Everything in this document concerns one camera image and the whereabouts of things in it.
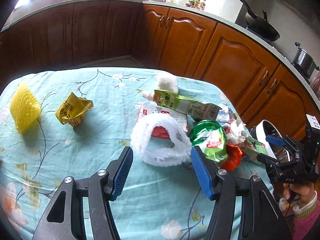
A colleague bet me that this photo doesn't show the green crumpled snack bag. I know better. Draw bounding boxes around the green crumpled snack bag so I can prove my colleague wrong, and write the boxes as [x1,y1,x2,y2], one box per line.
[189,120,228,164]

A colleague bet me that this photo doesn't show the condiment bottles group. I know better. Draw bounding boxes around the condiment bottles group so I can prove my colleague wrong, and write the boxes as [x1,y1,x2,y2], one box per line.
[185,0,206,11]

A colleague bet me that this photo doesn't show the brown wooden kitchen cabinets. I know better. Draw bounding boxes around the brown wooden kitchen cabinets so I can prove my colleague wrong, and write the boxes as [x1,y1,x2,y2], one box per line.
[1,0,319,140]

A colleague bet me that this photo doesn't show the red orange foil wrapper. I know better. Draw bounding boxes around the red orange foil wrapper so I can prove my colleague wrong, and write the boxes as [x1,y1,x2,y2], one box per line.
[221,144,247,172]

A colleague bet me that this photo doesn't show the white black trash bin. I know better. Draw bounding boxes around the white black trash bin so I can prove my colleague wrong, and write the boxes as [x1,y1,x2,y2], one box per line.
[249,119,291,164]

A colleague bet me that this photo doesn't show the yellow foam fruit net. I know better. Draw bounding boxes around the yellow foam fruit net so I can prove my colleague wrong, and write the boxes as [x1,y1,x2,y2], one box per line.
[10,83,41,134]

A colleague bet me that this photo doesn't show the red white 1928 carton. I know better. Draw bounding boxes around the red white 1928 carton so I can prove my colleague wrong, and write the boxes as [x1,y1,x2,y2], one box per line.
[138,103,189,139]

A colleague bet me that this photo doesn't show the black camera box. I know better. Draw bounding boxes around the black camera box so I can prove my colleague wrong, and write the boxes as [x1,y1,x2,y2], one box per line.
[304,114,319,158]

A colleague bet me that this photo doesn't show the black wok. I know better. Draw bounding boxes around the black wok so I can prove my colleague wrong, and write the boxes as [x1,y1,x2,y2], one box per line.
[239,0,280,42]

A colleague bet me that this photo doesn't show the silver crumpled wrapper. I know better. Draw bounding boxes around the silver crumpled wrapper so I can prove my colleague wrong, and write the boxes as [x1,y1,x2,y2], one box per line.
[216,104,249,146]

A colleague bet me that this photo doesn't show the steel cooking pot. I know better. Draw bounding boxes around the steel cooking pot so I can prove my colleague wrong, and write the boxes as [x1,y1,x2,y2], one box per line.
[292,42,319,79]

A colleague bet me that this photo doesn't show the white sponge block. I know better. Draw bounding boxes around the white sponge block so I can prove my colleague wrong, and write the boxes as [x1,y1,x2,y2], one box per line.
[156,74,178,93]

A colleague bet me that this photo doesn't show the person's right hand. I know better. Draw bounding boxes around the person's right hand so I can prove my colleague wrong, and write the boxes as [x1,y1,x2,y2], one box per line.
[283,181,316,209]

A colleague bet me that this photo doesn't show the pink sleeve forearm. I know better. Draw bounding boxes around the pink sleeve forearm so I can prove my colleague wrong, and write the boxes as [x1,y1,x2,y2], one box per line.
[292,197,319,240]

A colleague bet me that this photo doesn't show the green white drink pouch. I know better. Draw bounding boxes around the green white drink pouch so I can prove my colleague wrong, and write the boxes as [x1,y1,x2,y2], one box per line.
[142,89,222,121]

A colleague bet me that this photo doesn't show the yellow snack bag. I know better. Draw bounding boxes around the yellow snack bag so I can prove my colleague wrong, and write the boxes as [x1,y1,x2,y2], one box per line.
[55,92,94,128]

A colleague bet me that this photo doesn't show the white foam fruit net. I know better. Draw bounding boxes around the white foam fruit net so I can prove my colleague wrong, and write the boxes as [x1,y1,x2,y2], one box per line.
[130,115,191,167]

